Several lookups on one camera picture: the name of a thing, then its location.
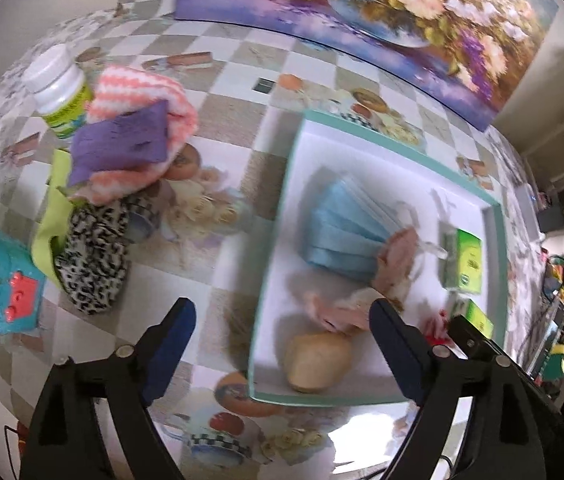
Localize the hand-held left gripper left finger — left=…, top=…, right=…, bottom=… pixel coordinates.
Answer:
left=19, top=297, right=197, bottom=480

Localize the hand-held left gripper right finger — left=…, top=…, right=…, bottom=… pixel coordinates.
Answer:
left=368, top=298, right=548, bottom=480

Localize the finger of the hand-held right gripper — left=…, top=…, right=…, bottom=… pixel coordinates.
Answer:
left=448, top=315, right=564, bottom=428

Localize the green tissue packet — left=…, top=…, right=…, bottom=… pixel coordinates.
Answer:
left=449, top=295, right=495, bottom=343
left=437, top=222, right=484, bottom=295

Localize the red bow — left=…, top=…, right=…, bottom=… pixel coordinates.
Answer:
left=424, top=310, right=455, bottom=348

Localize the tan bun plush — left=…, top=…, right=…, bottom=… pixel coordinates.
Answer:
left=283, top=331, right=353, bottom=395

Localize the teal box lid tray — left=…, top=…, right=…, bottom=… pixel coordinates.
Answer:
left=247, top=109, right=508, bottom=407

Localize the blue face mask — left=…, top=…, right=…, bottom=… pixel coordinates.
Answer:
left=303, top=176, right=415, bottom=283

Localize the yellow green sponge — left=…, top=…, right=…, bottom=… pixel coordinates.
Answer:
left=547, top=342, right=564, bottom=378

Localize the leopard print pouch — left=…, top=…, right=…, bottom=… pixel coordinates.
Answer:
left=54, top=199, right=130, bottom=316

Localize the black charger adapter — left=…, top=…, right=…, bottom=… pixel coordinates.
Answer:
left=537, top=205, right=564, bottom=233

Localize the white power strip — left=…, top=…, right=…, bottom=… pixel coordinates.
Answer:
left=509, top=182, right=545, bottom=241

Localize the lime green cloth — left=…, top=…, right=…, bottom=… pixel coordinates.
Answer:
left=30, top=150, right=82, bottom=286

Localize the purple cloth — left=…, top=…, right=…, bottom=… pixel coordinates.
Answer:
left=68, top=99, right=171, bottom=187

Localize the printed checkered tablecloth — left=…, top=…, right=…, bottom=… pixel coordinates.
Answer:
left=0, top=0, right=563, bottom=480

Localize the pink white zigzag cloth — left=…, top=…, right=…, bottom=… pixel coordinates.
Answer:
left=69, top=66, right=200, bottom=206

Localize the white pill bottle green label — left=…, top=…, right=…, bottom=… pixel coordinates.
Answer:
left=22, top=44, right=95, bottom=141

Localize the floral painting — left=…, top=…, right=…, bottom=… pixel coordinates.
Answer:
left=174, top=0, right=560, bottom=131

